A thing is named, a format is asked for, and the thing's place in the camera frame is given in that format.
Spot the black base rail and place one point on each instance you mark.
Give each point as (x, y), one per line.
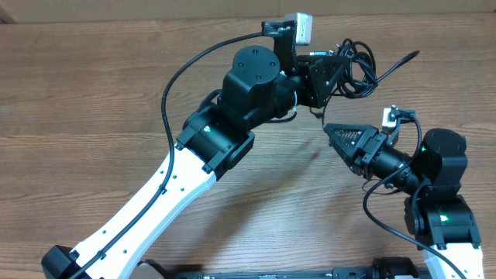
(386, 268)

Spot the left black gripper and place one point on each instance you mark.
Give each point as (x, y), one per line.
(322, 85)

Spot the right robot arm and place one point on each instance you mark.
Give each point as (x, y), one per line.
(438, 219)

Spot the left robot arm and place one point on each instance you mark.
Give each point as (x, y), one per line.
(263, 84)

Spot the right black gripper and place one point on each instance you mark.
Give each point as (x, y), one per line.
(366, 143)

